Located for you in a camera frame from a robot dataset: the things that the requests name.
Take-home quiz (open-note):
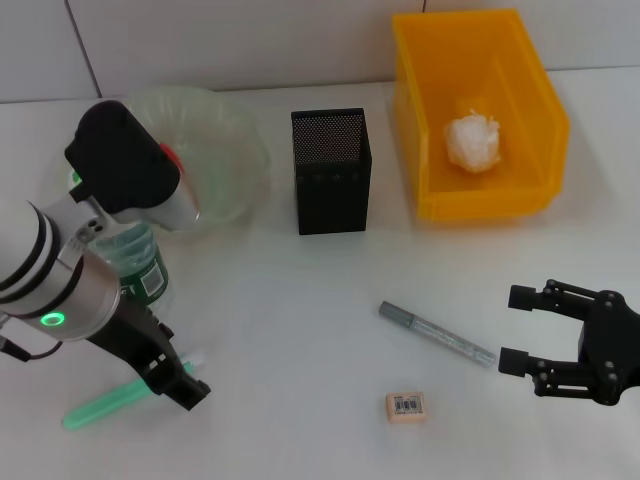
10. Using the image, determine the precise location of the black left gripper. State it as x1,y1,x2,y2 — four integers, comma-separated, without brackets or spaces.
88,306,210,413

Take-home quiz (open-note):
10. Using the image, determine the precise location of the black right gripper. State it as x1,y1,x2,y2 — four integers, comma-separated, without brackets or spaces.
496,278,640,408

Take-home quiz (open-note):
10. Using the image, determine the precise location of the green pen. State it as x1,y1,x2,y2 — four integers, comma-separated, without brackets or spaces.
60,349,208,433

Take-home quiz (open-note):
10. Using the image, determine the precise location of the clear green-label water bottle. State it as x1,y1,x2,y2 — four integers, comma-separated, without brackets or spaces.
93,221,175,312

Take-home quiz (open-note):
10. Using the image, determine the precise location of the white paper ball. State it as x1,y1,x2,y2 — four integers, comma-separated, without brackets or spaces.
443,111,503,175

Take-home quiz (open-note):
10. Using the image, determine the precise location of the orange fruit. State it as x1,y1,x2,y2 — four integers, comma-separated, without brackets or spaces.
159,141,184,172

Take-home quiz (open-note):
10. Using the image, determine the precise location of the grey marker pen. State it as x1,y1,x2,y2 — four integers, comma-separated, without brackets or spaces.
378,300,499,370

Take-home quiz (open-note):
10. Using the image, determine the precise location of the beige eraser with barcode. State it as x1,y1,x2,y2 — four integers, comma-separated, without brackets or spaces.
385,391,430,426

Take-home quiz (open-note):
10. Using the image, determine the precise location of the black mesh pen holder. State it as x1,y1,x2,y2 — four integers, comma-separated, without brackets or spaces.
290,106,375,236

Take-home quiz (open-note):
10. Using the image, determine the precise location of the green glass fruit plate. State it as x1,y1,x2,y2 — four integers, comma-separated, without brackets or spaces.
126,86,272,237

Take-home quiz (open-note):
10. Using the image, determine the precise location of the yellow plastic bin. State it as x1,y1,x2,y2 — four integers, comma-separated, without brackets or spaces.
391,8,572,222

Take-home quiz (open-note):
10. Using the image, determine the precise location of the left wrist camera housing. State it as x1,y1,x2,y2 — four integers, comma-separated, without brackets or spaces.
64,99,202,232

